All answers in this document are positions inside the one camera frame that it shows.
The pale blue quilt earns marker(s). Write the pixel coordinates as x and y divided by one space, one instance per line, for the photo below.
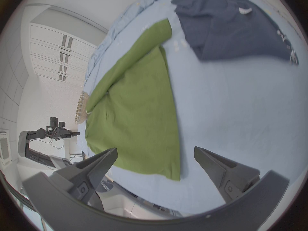
134 11

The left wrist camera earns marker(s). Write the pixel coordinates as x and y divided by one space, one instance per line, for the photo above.
62 124

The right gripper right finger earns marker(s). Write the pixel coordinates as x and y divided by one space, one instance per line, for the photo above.
228 177

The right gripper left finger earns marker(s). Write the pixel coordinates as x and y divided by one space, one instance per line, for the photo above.
91 172

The dark blue T-shirt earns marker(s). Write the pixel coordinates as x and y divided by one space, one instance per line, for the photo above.
228 28

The white ceiling air conditioner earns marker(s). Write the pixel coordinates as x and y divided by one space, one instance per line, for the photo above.
4 148

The round woven basket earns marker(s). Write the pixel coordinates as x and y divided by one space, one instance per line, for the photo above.
81 107

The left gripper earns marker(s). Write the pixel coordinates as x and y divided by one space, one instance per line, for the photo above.
64 133

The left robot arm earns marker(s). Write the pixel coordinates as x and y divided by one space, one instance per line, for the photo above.
36 134

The white wardrobe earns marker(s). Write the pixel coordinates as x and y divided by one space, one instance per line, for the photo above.
48 49

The green shorts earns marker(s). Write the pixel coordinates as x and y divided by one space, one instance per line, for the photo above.
134 117

